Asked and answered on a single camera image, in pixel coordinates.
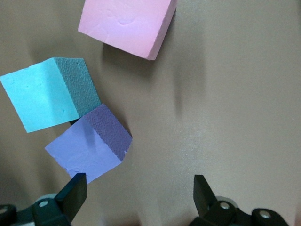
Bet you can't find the blue foam cube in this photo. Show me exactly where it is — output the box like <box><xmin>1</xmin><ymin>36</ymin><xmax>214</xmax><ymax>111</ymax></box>
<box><xmin>0</xmin><ymin>57</ymin><xmax>102</xmax><ymax>134</ymax></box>

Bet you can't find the large table cover sheet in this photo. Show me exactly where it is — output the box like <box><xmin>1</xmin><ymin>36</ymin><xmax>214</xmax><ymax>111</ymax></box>
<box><xmin>0</xmin><ymin>0</ymin><xmax>301</xmax><ymax>226</ymax></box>

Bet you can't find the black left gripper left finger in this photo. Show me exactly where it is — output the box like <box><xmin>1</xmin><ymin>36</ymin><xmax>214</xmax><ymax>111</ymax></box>
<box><xmin>0</xmin><ymin>172</ymin><xmax>88</xmax><ymax>226</ymax></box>

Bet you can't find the pink foam cube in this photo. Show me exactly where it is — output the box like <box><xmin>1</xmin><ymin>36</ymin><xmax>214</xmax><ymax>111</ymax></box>
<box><xmin>77</xmin><ymin>0</ymin><xmax>178</xmax><ymax>61</ymax></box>

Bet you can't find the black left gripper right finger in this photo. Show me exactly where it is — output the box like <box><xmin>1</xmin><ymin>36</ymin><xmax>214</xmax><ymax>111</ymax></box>
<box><xmin>189</xmin><ymin>174</ymin><xmax>289</xmax><ymax>226</ymax></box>

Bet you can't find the light purple foam cube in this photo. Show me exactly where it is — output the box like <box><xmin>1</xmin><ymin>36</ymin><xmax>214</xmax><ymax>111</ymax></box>
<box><xmin>44</xmin><ymin>103</ymin><xmax>133</xmax><ymax>185</ymax></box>

